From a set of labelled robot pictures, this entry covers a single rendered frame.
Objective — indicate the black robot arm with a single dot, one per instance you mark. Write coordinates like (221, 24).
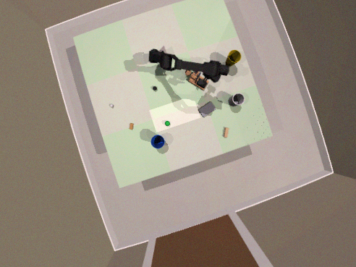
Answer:
(213, 69)

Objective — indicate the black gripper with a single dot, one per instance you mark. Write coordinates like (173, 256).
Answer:
(203, 83)

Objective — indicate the grey cup with white rim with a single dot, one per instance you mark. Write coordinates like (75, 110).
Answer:
(236, 99)

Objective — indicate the yellow tapered cup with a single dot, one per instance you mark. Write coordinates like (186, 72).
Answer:
(233, 57)

